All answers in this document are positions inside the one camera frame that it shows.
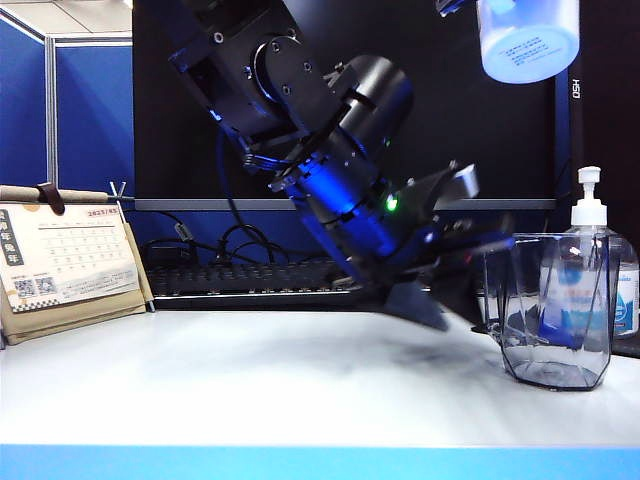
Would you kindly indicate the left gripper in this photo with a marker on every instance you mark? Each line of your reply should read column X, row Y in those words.
column 415, row 235

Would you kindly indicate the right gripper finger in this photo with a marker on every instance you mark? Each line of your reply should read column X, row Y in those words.
column 452, row 5

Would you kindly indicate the white ceramic mug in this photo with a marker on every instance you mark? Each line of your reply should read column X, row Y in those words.
column 530, row 45

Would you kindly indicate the transparent faceted plastic cup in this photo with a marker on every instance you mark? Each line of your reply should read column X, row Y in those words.
column 555, row 350

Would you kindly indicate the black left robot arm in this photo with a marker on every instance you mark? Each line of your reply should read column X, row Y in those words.
column 280, row 75

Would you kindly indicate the black AOC monitor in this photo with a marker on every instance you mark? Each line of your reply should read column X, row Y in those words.
column 475, row 140

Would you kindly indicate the clear hand sanitizer pump bottle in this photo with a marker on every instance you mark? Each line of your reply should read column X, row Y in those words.
column 589, row 200

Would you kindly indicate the black HSD monitor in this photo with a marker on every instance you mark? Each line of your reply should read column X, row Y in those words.
column 610, row 125

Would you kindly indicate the black mouse pad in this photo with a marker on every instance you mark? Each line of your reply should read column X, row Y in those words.
column 629, row 347

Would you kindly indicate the black keyboard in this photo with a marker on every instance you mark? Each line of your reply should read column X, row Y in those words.
column 240, row 282

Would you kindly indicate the small metal clip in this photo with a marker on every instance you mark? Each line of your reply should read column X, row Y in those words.
column 120, row 191

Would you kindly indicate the wooden rod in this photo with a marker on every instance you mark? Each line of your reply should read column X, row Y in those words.
column 85, row 195

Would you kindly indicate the beige desk calendar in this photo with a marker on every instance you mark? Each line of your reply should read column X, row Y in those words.
column 65, row 260

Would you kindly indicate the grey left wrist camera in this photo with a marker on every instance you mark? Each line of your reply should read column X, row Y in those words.
column 465, row 181

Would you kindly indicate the grey partition post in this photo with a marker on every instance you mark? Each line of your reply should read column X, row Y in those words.
column 52, row 110

